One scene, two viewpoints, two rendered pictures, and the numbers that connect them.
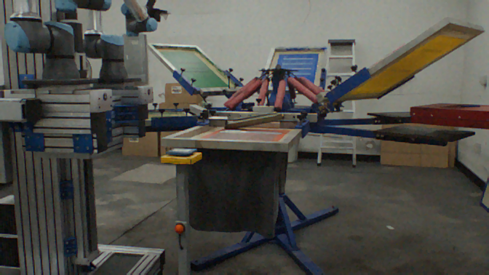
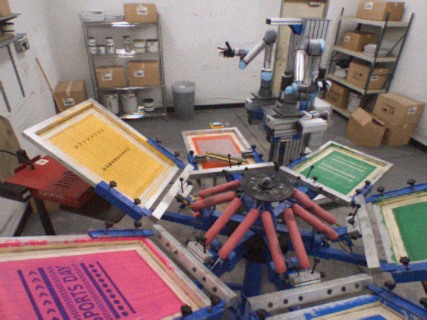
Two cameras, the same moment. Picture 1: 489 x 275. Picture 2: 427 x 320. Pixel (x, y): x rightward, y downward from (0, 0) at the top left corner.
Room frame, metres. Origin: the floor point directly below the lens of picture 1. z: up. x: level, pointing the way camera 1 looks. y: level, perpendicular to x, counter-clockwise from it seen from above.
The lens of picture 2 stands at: (4.30, -1.19, 2.25)
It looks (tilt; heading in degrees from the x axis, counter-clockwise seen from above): 31 degrees down; 151
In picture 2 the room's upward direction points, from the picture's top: 2 degrees clockwise
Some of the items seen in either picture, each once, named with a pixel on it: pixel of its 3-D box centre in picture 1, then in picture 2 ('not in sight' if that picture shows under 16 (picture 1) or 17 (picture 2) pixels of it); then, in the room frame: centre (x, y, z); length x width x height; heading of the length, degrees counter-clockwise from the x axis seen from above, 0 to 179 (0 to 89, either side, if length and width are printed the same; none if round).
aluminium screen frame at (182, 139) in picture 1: (244, 132); (218, 148); (2.26, -0.02, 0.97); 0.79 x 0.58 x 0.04; 165
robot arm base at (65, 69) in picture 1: (60, 67); (264, 90); (1.85, 0.76, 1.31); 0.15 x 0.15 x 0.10
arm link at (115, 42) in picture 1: (111, 46); (291, 94); (2.34, 0.69, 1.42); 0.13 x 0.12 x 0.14; 56
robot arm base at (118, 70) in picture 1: (113, 68); (289, 106); (2.34, 0.68, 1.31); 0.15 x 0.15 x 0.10
